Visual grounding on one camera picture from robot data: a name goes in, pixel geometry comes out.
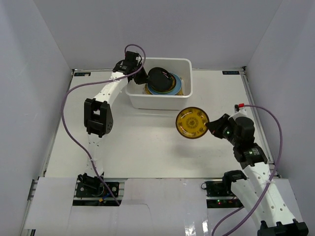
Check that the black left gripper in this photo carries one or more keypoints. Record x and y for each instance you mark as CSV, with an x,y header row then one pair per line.
x,y
141,76

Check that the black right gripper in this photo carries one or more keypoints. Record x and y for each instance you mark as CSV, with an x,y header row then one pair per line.
x,y
215,127

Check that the yellow patterned plate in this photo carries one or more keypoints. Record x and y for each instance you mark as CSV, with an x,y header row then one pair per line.
x,y
191,122
162,83

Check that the black plate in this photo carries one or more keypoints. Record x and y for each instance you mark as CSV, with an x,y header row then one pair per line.
x,y
156,71

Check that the light blue plate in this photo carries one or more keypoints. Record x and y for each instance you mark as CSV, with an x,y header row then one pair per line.
x,y
174,91

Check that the rectangular woven bamboo plate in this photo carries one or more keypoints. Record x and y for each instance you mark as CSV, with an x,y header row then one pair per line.
x,y
182,90

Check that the round woven bamboo plate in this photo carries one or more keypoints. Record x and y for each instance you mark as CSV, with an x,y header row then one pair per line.
x,y
146,91

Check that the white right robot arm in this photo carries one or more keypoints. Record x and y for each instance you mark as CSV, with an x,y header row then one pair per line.
x,y
252,184

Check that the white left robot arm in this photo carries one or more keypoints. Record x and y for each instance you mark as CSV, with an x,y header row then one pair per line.
x,y
98,118

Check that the white plastic bin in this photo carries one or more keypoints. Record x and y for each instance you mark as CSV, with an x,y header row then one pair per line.
x,y
178,66

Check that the white paper sheet front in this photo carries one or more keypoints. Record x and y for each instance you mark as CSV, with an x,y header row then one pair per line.
x,y
150,207

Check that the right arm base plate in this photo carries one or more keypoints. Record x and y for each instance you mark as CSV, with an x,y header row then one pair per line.
x,y
218,197

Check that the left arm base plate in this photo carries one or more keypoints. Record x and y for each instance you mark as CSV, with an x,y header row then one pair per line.
x,y
93,189

